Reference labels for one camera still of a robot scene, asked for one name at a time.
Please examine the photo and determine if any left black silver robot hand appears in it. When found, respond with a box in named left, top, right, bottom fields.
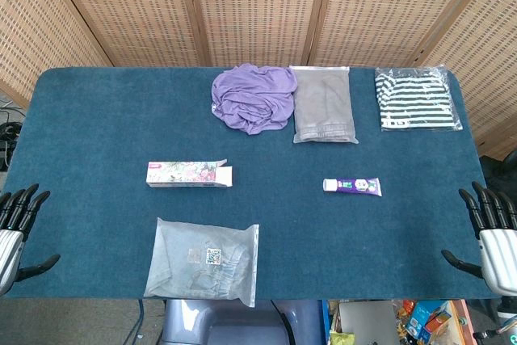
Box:
left=0, top=183, right=61, bottom=297

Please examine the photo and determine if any floral toothpaste box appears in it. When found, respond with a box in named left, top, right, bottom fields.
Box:
left=145, top=158, right=234, bottom=189

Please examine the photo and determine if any light blue garment in bag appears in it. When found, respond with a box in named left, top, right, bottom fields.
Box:
left=143, top=217, right=260, bottom=308

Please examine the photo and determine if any crumpled purple cloth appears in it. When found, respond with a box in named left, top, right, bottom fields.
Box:
left=210, top=63, right=299, bottom=136

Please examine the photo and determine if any woven bamboo folding screen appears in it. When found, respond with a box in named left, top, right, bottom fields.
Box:
left=0, top=0, right=517, bottom=160

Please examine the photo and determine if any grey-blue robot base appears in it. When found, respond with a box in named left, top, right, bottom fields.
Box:
left=161, top=299, right=324, bottom=345

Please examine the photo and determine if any black floor cables bundle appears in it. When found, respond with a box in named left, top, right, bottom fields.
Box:
left=0, top=98, right=26, bottom=172

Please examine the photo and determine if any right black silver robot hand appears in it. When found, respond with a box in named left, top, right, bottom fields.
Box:
left=441, top=181, right=517, bottom=296

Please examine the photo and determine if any blue cookie snack package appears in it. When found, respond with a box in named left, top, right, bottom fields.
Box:
left=405, top=301, right=442, bottom=342

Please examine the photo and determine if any yellow-green snack packet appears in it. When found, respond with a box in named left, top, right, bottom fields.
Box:
left=329, top=330, right=356, bottom=345

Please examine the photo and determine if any purple toothpaste tube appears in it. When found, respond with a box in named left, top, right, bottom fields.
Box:
left=322, top=177, right=383, bottom=198

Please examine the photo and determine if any grey garment in clear bag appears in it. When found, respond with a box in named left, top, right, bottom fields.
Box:
left=288, top=65, right=359, bottom=145

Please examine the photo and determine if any striped garment in clear bag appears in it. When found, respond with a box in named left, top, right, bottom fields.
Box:
left=374, top=65, right=464, bottom=133

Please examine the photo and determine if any blue floor cable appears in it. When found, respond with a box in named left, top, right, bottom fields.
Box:
left=123, top=299, right=145, bottom=345

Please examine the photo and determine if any orange snack packet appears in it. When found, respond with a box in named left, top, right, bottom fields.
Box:
left=423, top=307, right=454, bottom=334

